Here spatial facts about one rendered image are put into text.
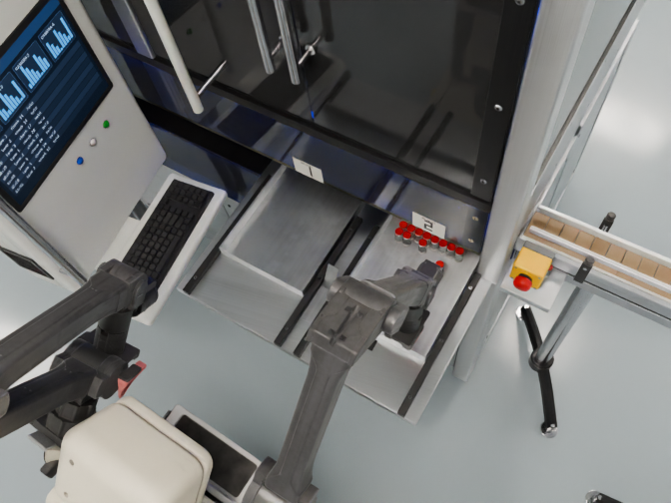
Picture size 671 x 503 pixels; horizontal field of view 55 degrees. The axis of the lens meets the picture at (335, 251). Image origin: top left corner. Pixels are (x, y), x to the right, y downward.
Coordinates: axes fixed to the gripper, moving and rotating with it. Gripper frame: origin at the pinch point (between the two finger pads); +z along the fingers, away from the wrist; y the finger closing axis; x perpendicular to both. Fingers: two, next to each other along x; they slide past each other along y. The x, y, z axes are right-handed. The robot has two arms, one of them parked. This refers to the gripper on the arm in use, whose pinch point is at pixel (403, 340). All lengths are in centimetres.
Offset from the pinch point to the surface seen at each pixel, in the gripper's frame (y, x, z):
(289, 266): 4.8, 36.0, 3.3
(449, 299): 16.5, -4.0, 1.2
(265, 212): 15, 51, 2
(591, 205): 131, -24, 72
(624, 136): 170, -23, 65
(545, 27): 12, -8, -80
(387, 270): 16.0, 13.1, 1.4
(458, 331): 10.3, -9.6, 2.4
